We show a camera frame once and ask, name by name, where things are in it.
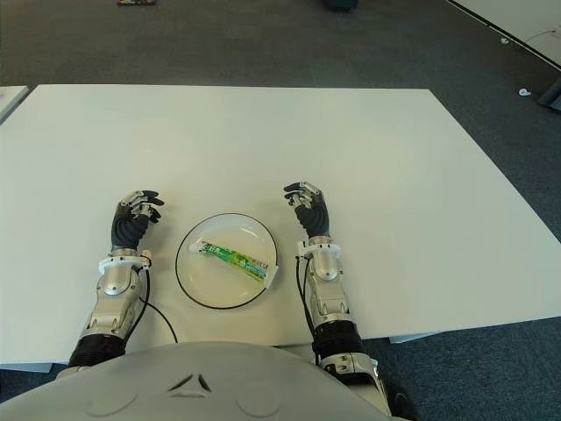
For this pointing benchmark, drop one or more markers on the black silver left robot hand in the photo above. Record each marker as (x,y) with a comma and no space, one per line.
(127,228)

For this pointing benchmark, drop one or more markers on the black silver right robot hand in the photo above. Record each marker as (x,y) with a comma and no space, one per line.
(313,217)

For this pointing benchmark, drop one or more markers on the green white toothpaste tube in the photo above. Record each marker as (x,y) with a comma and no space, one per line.
(236,261)

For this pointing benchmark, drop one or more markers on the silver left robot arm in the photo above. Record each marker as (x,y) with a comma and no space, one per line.
(114,285)

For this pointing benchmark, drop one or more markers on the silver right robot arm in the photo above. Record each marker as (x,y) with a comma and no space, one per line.
(326,267)

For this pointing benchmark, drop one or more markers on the white plate with black rim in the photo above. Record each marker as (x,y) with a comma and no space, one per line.
(210,289)

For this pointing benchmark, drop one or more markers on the white side table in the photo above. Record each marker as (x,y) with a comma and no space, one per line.
(9,103)

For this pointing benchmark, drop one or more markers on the grey robot torso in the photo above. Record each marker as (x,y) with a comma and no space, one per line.
(197,386)

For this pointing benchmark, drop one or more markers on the dark blue floor object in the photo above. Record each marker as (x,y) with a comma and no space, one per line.
(342,3)

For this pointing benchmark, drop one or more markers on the black flat floor object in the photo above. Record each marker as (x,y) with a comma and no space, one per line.
(136,2)

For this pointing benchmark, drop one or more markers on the grey angled floor object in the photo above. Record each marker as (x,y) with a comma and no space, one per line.
(553,94)

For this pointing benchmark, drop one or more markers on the white background table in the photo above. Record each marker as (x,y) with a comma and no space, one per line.
(517,17)

